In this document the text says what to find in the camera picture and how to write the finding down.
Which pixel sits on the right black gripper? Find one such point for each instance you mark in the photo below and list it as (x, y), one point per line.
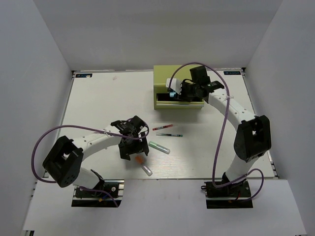
(182, 97)

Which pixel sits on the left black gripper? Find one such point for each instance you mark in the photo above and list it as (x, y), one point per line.
(125, 151)

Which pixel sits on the orange cap highlighter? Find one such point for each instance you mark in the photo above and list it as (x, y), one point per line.
(142, 162)

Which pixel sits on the green metal drawer toolbox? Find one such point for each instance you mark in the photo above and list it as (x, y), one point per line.
(161, 96)

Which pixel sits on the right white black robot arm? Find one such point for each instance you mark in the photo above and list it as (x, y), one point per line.
(253, 135)

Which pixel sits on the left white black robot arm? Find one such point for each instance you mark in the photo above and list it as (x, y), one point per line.
(63, 162)

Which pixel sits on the green cap highlighter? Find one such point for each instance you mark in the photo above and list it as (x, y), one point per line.
(159, 147)

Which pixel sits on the green refill pen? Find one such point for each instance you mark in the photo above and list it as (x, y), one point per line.
(169, 135)

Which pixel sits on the right corner label sticker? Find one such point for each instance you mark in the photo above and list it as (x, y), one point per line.
(232, 73)

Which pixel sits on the corner label sticker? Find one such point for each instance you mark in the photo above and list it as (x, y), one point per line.
(84, 75)
(232, 73)

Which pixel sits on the red refill pen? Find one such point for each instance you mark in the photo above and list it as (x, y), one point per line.
(165, 126)

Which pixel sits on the left corner label sticker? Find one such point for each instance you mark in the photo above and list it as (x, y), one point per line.
(84, 75)

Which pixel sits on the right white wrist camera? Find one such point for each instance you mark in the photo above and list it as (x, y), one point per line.
(174, 85)

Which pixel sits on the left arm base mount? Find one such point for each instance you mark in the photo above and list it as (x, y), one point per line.
(110, 197)

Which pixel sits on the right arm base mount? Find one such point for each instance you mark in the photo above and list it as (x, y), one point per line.
(229, 197)

